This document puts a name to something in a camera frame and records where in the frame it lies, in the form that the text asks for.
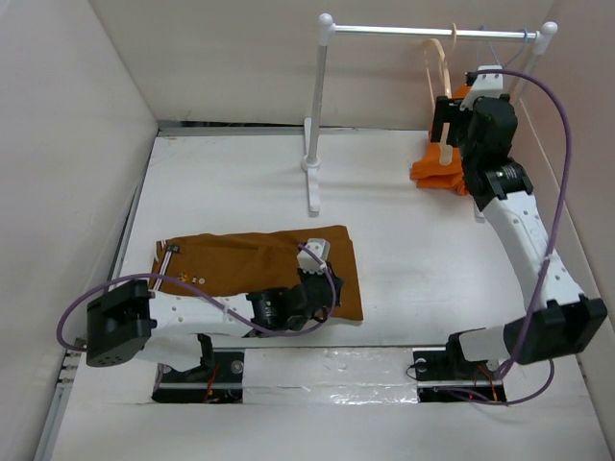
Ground wooden clothes hanger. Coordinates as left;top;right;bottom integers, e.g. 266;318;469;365
421;21;460;165

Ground brown trousers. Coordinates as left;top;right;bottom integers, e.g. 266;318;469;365
152;225;363;322

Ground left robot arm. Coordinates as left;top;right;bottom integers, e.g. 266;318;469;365
86;269;343;381

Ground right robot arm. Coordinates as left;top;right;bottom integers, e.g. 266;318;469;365
431;95;607;378

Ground orange garment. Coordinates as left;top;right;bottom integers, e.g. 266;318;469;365
409;82;475;196

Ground white clothes rack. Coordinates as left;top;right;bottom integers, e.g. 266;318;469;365
302;12;558;217

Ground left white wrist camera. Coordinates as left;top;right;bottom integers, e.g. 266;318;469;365
297;238;331;275

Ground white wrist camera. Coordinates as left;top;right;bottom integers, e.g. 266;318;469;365
297;238;331;275
460;65;504;110

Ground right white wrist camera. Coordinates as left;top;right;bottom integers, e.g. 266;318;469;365
460;65;504;110

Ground blue wire hanger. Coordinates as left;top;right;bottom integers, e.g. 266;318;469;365
475;28;536;71

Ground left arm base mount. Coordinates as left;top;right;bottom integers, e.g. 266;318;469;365
152;334;245;404

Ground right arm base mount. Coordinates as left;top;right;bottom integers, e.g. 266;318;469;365
406;348;507;403

